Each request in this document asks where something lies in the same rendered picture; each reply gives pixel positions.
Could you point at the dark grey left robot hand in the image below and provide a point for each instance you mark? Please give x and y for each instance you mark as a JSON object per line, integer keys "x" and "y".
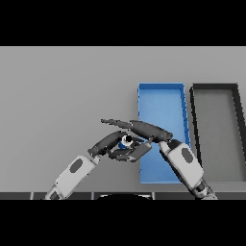
{"x": 105, "y": 144}

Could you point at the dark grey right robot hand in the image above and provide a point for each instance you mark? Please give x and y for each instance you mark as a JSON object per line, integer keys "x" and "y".
{"x": 147, "y": 129}

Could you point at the blue pipe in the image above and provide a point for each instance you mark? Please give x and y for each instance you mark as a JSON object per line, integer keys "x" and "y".
{"x": 126, "y": 141}

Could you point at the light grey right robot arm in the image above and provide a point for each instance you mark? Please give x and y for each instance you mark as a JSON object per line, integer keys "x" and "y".
{"x": 185, "y": 166}

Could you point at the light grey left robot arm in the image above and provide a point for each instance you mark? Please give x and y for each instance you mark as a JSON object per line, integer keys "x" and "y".
{"x": 72, "y": 176}

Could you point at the blue bin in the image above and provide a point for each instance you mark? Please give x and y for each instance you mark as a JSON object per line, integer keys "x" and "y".
{"x": 163, "y": 109}

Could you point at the dark grey bin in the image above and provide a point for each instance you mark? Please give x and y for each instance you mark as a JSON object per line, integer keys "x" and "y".
{"x": 217, "y": 134}

